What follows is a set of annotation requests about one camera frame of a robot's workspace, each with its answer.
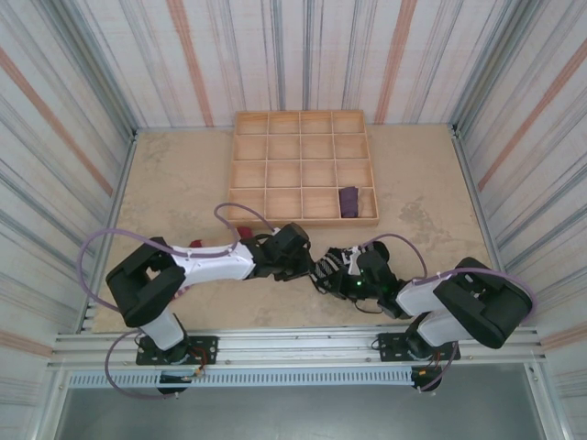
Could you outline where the black white striped sock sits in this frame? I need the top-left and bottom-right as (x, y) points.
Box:
(311, 246), (363, 299)

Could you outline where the purple sock with beige toe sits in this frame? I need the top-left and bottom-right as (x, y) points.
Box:
(338, 185), (373, 219)

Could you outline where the wooden compartment tray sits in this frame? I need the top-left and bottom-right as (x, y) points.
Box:
(224, 109), (381, 229)

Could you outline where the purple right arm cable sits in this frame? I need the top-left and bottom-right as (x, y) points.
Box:
(360, 232), (536, 394)

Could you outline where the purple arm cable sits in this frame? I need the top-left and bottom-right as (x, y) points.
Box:
(360, 232), (536, 394)
(78, 201), (283, 400)

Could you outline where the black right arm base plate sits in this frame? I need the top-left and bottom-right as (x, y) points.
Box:
(375, 332), (461, 363)

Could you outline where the aluminium mounting rail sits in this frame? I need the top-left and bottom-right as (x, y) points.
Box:
(45, 323), (549, 371)

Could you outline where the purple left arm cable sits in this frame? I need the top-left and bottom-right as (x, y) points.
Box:
(78, 201), (283, 400)

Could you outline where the slotted grey cable duct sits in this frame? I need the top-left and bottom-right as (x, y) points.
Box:
(67, 368), (414, 389)

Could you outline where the red power wires right base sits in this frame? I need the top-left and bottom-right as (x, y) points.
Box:
(415, 350), (453, 381)

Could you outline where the red power wires base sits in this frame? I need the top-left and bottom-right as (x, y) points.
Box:
(160, 346), (216, 382)
(415, 350), (453, 381)

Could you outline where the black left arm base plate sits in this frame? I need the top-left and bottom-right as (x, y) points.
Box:
(136, 334), (219, 367)

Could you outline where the red power wires left base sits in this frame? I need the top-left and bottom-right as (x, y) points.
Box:
(160, 346), (216, 382)

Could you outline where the aluminium table side rail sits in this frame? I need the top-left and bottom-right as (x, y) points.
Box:
(81, 129), (139, 334)
(451, 123), (517, 322)

